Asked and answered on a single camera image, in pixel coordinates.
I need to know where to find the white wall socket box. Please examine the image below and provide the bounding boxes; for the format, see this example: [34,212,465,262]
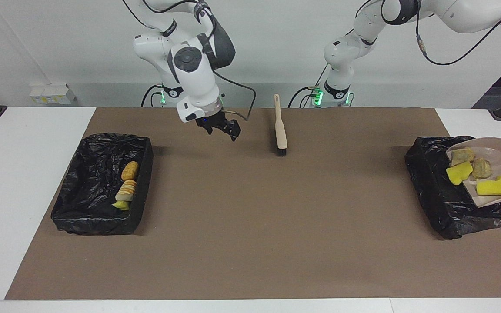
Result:
[30,84,77,105]

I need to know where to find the brown table mat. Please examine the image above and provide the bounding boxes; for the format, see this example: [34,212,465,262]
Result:
[5,107,501,300]

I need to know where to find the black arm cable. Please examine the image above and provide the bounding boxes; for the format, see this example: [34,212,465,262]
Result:
[346,0,501,67]
[122,0,257,121]

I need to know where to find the beige hand brush black bristles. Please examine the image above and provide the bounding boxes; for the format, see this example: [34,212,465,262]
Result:
[274,93,288,157]

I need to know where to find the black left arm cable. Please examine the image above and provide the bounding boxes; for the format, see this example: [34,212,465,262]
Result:
[346,0,501,67]

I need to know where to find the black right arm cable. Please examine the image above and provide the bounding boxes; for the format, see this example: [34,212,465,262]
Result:
[122,0,257,121]

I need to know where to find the black base cable bundle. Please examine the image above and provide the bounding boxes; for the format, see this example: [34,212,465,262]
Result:
[287,86,321,108]

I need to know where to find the beige sponge chunk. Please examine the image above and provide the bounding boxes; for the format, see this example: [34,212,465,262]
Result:
[115,179,138,202]
[472,158,493,179]
[451,147,475,167]

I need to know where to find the black bag lined bin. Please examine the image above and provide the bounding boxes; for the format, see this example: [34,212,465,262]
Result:
[50,133,154,236]
[404,136,501,240]

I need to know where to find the large green yellow sponge piece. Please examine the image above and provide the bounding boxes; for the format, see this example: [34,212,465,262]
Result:
[446,162,474,186]

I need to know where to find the orange brown sponge lump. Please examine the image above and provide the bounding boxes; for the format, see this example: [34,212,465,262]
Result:
[121,161,140,181]

